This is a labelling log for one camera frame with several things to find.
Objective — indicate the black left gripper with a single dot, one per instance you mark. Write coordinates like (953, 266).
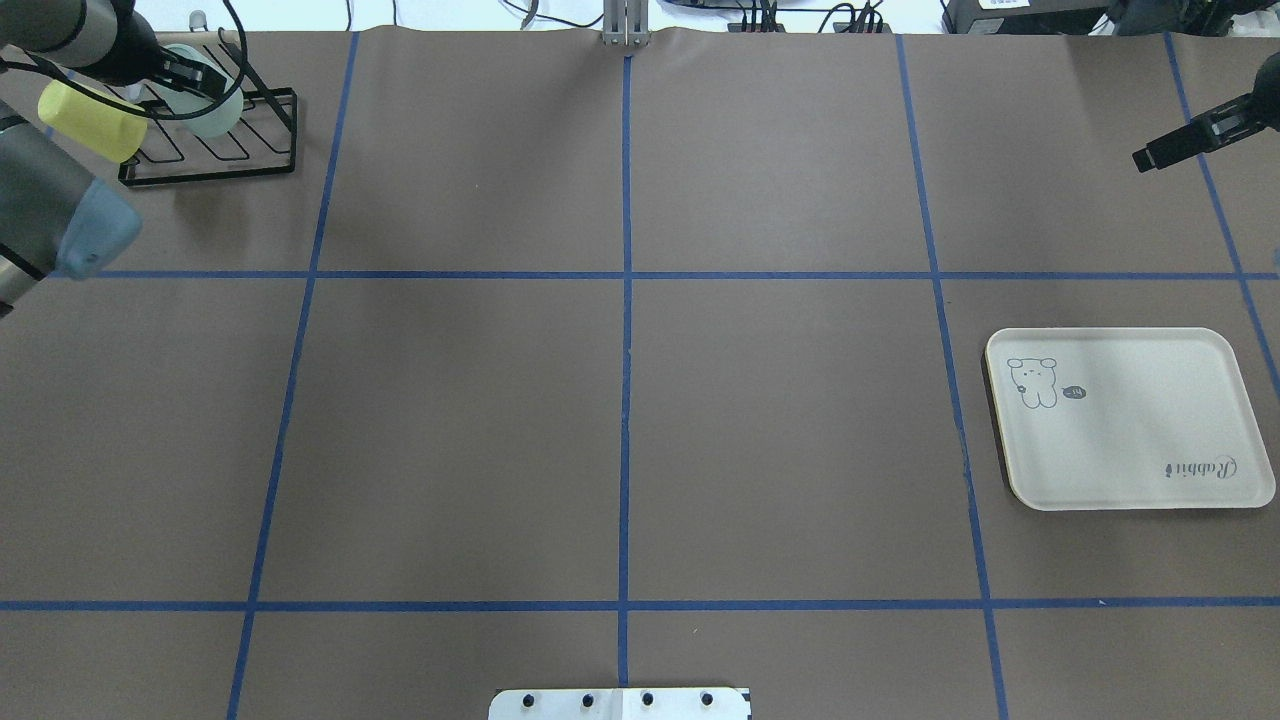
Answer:
(139, 65)

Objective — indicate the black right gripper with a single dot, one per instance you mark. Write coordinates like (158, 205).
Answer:
(1262, 103)

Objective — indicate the light green cup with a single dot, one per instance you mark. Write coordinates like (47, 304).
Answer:
(218, 110)

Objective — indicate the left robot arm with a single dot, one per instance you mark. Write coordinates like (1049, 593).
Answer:
(57, 216)

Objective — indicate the yellow cup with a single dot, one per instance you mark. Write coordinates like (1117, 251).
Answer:
(109, 132)

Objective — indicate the cream rabbit tray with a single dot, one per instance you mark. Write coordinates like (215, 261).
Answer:
(1125, 418)

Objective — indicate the black wire cup rack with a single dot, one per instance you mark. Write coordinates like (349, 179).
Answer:
(263, 143)

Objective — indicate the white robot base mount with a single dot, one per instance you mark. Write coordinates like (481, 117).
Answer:
(693, 702)

